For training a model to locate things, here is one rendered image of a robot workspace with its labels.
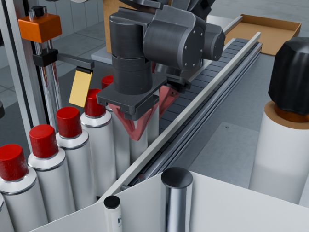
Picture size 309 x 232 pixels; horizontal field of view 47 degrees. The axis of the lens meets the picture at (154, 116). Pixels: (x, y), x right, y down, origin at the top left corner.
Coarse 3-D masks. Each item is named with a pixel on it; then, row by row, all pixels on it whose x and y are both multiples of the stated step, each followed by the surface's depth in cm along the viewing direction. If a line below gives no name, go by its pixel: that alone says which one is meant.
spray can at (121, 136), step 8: (104, 80) 59; (112, 80) 59; (112, 112) 60; (112, 120) 61; (120, 128) 62; (120, 136) 63; (128, 136) 65; (120, 144) 64; (128, 144) 66; (120, 152) 65; (128, 152) 67; (120, 160) 66; (128, 160) 68; (120, 168) 67
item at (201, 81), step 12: (228, 48) 123; (240, 48) 123; (252, 48) 123; (228, 60) 115; (240, 60) 115; (204, 72) 108; (216, 72) 108; (192, 84) 101; (204, 84) 101; (180, 96) 96; (192, 96) 96; (168, 108) 91; (180, 108) 91; (168, 120) 86; (180, 132) 83; (168, 144) 78; (156, 156) 75; (144, 168) 71; (132, 180) 69
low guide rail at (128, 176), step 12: (228, 72) 104; (216, 84) 97; (204, 96) 90; (192, 108) 85; (180, 120) 80; (168, 132) 76; (156, 144) 72; (144, 156) 69; (132, 168) 66; (120, 180) 64; (108, 192) 61
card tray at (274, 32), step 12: (228, 24) 147; (240, 24) 158; (252, 24) 158; (264, 24) 156; (276, 24) 154; (288, 24) 151; (300, 24) 147; (228, 36) 146; (240, 36) 146; (252, 36) 146; (264, 36) 146; (276, 36) 146; (288, 36) 146; (264, 48) 135; (276, 48) 135
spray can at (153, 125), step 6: (156, 114) 72; (150, 120) 72; (156, 120) 73; (150, 126) 72; (156, 126) 73; (150, 132) 73; (156, 132) 74; (150, 138) 74; (156, 138) 75; (150, 144) 75
